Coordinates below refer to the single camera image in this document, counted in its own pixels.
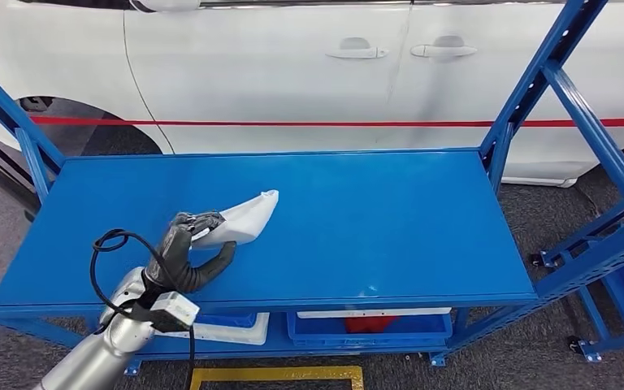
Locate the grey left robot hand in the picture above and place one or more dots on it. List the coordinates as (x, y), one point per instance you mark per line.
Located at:
(175, 247)

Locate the white plastic mirror cover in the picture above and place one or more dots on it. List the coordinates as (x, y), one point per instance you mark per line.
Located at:
(247, 220)

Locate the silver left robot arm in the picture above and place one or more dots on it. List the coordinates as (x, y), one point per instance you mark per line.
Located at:
(102, 350)

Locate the blue metal shelf rack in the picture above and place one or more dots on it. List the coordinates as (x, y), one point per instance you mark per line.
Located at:
(344, 226)

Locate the blue plastic bin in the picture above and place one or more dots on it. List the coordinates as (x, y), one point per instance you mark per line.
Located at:
(231, 321)
(317, 336)

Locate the yellow floor tape square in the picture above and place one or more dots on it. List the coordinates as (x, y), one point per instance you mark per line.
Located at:
(274, 372)

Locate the red barrier belt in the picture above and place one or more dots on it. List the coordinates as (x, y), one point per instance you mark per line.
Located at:
(290, 123)

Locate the white car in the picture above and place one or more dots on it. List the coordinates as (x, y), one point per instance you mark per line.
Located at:
(263, 70)

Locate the red item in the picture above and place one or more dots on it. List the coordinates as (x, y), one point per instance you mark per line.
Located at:
(371, 324)

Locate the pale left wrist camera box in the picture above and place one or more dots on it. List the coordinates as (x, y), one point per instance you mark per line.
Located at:
(177, 311)

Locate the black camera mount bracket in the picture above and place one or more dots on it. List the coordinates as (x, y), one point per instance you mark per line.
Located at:
(145, 312)

